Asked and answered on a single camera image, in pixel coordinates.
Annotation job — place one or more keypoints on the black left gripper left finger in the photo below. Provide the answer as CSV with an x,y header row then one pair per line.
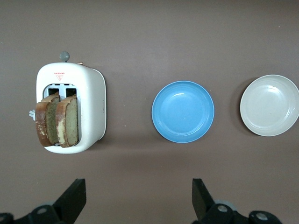
x,y
70,200

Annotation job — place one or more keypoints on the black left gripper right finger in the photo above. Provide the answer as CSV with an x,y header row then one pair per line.
x,y
202,203

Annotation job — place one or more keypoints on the brown toast slice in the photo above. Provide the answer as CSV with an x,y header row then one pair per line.
x,y
40,121
70,121

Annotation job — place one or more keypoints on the blue plate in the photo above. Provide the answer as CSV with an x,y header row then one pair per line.
x,y
183,112

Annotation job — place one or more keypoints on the beige plate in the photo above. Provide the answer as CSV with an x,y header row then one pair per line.
x,y
268,105

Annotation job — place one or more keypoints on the white two-slot toaster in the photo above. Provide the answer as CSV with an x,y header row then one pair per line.
x,y
93,105

